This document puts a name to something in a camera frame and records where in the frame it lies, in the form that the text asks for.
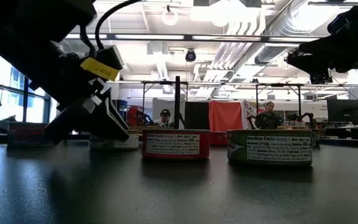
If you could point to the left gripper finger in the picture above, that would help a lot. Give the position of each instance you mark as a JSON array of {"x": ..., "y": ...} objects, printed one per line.
[
  {"x": 73, "y": 121},
  {"x": 117, "y": 127}
]

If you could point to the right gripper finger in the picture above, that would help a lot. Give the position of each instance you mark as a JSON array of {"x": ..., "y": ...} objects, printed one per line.
[{"x": 317, "y": 54}]

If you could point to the green label seafood can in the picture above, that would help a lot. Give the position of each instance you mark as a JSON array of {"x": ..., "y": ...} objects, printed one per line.
[{"x": 269, "y": 149}]

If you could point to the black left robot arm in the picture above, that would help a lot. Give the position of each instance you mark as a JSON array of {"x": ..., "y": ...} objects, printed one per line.
[{"x": 26, "y": 15}]

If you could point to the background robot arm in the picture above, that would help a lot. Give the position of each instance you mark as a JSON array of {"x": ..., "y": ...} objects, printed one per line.
[{"x": 306, "y": 115}]

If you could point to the red background object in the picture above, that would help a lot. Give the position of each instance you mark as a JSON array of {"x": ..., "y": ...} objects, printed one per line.
[{"x": 133, "y": 116}]

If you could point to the blue background bin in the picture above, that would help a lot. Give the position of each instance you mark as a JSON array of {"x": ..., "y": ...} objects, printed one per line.
[{"x": 122, "y": 107}]

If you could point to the window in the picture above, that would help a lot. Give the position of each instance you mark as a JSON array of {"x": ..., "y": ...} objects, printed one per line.
[{"x": 11, "y": 93}]

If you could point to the yellow label tape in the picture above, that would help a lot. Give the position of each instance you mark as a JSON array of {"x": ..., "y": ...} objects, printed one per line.
[{"x": 99, "y": 69}]

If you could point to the person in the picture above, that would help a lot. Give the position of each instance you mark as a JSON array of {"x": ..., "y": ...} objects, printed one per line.
[
  {"x": 165, "y": 119},
  {"x": 269, "y": 119}
]

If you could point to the black ceiling track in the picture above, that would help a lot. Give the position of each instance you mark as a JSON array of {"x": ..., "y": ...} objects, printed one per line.
[{"x": 334, "y": 3}]

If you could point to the dark chair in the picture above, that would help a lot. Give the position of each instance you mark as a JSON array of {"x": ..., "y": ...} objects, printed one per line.
[{"x": 9, "y": 119}]

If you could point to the black computer monitor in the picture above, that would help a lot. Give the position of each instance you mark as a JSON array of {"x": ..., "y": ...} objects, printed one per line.
[{"x": 343, "y": 112}]

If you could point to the wooden background table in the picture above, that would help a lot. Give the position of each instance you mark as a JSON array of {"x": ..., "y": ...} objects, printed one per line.
[{"x": 291, "y": 127}]

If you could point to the background desk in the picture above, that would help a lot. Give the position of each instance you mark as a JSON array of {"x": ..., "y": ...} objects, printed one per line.
[{"x": 340, "y": 132}]

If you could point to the patterned hanging cloth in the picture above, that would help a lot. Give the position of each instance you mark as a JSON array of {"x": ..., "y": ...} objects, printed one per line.
[{"x": 248, "y": 109}]

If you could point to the black table mat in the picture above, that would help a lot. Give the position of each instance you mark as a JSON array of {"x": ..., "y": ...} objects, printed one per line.
[{"x": 179, "y": 193}]

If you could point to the orange hanging cloth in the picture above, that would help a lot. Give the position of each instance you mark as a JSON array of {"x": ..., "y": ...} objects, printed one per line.
[{"x": 225, "y": 115}]

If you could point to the round white ceiling lamp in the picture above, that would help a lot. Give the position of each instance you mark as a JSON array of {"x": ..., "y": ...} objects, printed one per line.
[{"x": 163, "y": 19}]

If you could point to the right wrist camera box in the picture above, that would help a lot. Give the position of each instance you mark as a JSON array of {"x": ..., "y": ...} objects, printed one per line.
[{"x": 340, "y": 24}]

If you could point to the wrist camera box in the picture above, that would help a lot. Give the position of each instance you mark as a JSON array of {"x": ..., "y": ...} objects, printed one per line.
[
  {"x": 112, "y": 57},
  {"x": 340, "y": 24}
]

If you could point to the silver ventilation duct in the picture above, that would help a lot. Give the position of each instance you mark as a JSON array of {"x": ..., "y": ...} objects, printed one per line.
[{"x": 291, "y": 21}]

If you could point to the black background station frame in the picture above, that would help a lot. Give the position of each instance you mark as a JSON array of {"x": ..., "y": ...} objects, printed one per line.
[
  {"x": 166, "y": 82},
  {"x": 278, "y": 84}
]

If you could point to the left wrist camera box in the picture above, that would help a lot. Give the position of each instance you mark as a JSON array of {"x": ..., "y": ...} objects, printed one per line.
[{"x": 112, "y": 57}]

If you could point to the black shelf post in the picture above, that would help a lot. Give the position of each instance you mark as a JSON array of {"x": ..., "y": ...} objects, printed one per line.
[{"x": 177, "y": 102}]

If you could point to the black ceiling camera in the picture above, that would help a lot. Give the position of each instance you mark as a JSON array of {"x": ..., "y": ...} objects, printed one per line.
[{"x": 190, "y": 56}]

